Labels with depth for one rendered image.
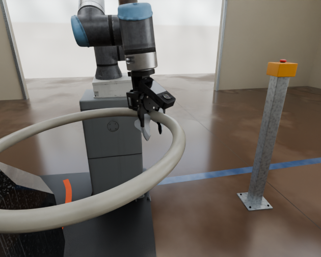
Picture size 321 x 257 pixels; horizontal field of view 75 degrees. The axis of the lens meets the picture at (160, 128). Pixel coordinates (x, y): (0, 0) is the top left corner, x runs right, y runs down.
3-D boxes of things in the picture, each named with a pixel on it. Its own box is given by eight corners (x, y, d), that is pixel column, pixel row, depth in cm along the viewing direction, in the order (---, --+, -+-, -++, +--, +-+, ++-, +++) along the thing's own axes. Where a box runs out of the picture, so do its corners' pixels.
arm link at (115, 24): (112, 16, 70) (110, 10, 59) (146, 16, 71) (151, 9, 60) (115, 46, 73) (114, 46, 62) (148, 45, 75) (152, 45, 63)
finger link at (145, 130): (138, 137, 69) (139, 109, 67) (150, 141, 65) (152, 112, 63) (130, 138, 67) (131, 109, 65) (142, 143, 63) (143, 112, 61)
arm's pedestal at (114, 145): (92, 174, 204) (79, 87, 173) (142, 169, 214) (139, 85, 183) (86, 211, 159) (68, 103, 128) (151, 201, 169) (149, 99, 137)
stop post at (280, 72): (272, 208, 162) (310, 62, 121) (248, 211, 160) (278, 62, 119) (258, 191, 180) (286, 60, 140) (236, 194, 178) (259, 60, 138)
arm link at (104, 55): (97, 61, 152) (92, 35, 145) (121, 60, 154) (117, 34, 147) (94, 65, 139) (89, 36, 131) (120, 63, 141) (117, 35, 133)
